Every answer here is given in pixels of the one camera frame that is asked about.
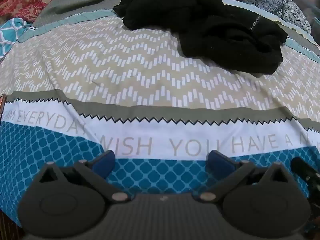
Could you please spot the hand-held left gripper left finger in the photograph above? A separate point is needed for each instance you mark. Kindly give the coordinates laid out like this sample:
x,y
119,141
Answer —
x,y
105,160

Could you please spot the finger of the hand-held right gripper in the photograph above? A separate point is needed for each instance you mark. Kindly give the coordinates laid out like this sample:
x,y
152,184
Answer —
x,y
301,168

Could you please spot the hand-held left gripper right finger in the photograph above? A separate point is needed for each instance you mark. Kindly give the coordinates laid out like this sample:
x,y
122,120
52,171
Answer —
x,y
220,160

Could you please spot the black pants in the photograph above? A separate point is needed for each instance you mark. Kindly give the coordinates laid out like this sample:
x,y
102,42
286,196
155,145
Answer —
x,y
200,25

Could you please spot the patterned printed bed sheet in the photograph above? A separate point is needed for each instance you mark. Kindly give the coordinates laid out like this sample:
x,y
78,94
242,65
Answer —
x,y
130,80

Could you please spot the teal lattice pattern pillow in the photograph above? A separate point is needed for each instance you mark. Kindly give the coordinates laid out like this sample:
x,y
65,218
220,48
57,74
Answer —
x,y
11,35

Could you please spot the blue white patterned cloth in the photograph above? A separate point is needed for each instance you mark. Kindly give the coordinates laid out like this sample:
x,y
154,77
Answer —
x,y
275,0

